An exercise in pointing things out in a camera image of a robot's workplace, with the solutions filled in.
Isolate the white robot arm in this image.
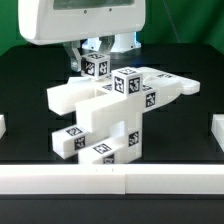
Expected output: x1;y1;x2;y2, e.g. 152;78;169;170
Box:
18;0;146;69

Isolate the white part right edge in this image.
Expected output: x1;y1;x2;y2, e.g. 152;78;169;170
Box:
211;114;224;152

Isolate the white front barrier rail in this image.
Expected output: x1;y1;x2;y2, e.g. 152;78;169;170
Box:
0;164;224;195

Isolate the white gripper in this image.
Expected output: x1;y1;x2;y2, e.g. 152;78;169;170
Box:
18;0;146;72

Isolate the white part left edge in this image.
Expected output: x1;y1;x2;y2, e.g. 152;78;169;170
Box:
0;114;6;139

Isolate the white part edge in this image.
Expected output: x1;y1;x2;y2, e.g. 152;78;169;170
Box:
0;114;6;139
211;114;224;152

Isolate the white chair seat part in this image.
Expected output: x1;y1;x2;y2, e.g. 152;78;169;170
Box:
100;112;143;164

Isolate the white chair back frame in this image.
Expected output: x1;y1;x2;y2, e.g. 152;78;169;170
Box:
47;67;200;132

